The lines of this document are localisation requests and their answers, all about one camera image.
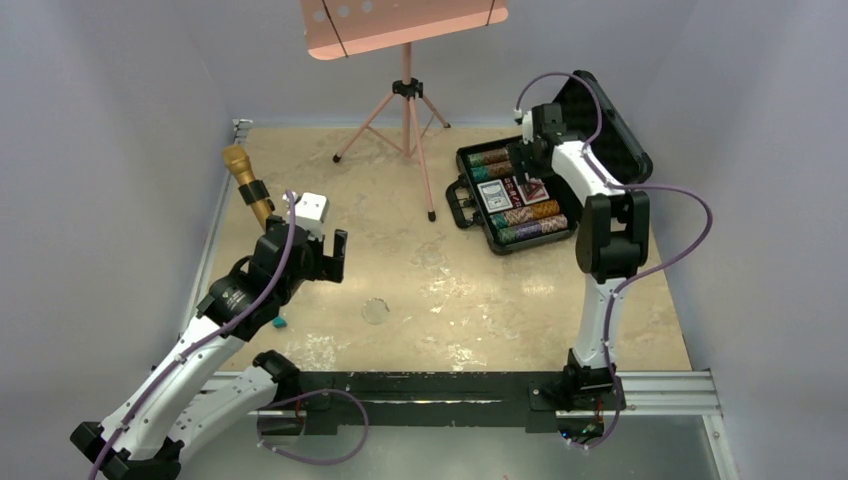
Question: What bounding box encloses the red playing card deck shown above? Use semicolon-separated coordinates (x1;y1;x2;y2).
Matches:
517;179;550;205

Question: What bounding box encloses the blue playing card deck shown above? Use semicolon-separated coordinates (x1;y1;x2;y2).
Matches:
477;179;513;214

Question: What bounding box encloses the clear round disc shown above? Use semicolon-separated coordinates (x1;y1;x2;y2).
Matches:
361;298;391;325

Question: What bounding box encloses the black poker case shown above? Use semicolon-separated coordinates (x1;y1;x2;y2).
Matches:
446;70;653;255

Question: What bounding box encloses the triangular all-in button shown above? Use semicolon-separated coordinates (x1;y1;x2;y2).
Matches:
517;181;539;204

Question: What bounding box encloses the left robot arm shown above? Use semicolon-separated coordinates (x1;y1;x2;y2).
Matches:
70;215;348;479

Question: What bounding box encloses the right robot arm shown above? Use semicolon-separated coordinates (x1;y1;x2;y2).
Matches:
510;103;650;407

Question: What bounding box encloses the orange green chip row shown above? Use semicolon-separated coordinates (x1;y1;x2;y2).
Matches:
491;200;561;229

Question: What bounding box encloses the gold microphone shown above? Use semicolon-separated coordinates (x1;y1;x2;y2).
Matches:
222;144;275;232

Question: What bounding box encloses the pink music stand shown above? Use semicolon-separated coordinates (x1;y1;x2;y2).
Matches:
299;0;509;222

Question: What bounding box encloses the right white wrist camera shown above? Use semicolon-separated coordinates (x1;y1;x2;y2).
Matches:
513;108;534;144

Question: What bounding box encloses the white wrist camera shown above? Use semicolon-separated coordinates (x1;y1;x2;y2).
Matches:
287;192;329;240
513;108;534;144

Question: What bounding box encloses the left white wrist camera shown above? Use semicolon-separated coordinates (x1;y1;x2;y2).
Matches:
287;192;329;240

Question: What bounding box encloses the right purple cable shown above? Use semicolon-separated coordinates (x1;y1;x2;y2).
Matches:
515;71;714;452

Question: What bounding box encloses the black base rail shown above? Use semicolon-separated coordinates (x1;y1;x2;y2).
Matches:
259;371;626;435

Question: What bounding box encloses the purple cable loop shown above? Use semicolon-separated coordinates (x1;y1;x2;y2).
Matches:
256;388;370;466

